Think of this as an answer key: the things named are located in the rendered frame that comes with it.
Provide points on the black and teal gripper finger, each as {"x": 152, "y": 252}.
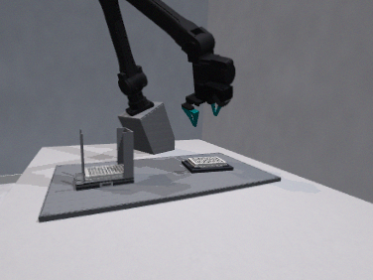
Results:
{"x": 213, "y": 109}
{"x": 194, "y": 113}

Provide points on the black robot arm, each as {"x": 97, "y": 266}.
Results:
{"x": 195, "y": 41}

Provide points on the white well plate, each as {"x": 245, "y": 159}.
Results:
{"x": 206, "y": 162}
{"x": 104, "y": 173}

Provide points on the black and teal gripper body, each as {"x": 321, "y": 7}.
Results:
{"x": 191, "y": 99}

